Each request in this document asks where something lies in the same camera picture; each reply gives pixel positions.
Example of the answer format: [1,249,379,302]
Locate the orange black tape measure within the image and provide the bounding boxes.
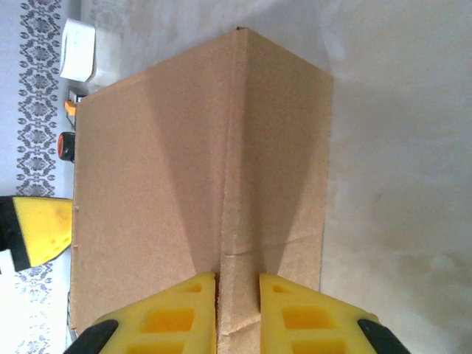
[57,131,77,163]

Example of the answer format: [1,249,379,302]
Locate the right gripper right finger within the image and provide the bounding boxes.
[257,272,412,354]

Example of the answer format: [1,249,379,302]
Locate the brown cardboard box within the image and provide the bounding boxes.
[68,27,335,354]

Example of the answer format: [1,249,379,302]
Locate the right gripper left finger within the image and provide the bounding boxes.
[72,271,218,354]

